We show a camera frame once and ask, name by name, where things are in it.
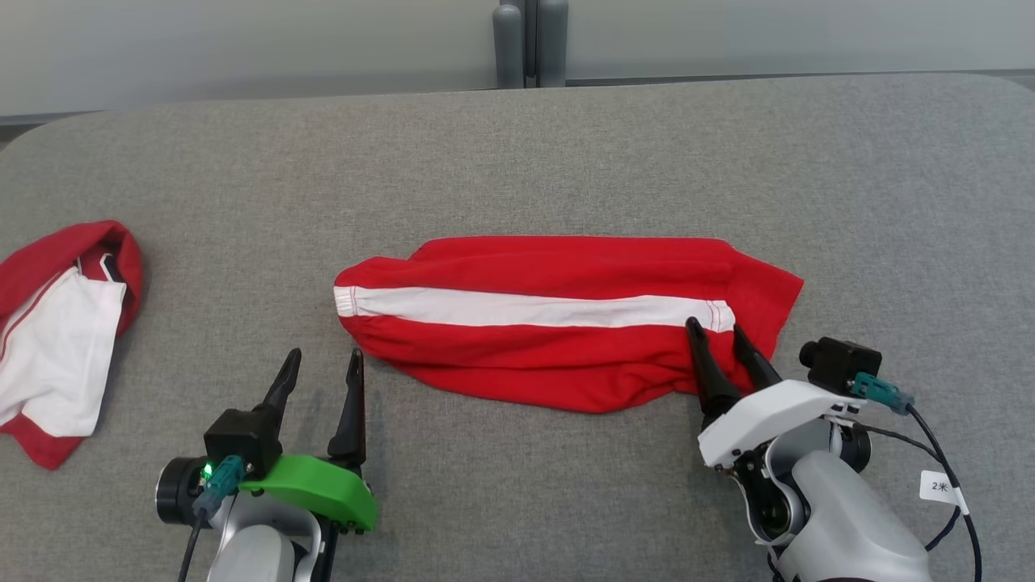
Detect left camera cable teal plug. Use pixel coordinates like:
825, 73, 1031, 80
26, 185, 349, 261
178, 455, 245, 582

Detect white cable label tag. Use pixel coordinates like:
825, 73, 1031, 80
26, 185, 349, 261
919, 470, 969, 515

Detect right camera cable teal plug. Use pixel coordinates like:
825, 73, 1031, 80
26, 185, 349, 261
851, 372, 983, 582

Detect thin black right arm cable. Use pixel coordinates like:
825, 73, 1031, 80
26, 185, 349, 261
853, 422, 967, 552

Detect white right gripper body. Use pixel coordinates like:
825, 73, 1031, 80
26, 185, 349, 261
697, 380, 866, 470

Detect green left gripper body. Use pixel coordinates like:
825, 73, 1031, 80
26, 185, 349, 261
240, 454, 379, 533

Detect grey partition post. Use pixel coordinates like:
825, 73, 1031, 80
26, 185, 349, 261
492, 0, 569, 88

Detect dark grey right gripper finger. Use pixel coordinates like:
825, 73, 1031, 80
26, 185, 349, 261
732, 323, 784, 394
685, 317, 741, 422

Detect red and white basketball jersey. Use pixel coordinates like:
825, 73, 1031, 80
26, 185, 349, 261
0, 220, 144, 471

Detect camera cable teal plug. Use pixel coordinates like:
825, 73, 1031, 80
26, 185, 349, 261
851, 372, 983, 582
178, 455, 245, 582

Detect red shorts with white stripe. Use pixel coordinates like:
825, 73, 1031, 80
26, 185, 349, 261
333, 235, 805, 414

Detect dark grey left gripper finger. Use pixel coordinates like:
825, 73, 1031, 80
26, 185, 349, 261
327, 348, 368, 470
260, 348, 303, 430

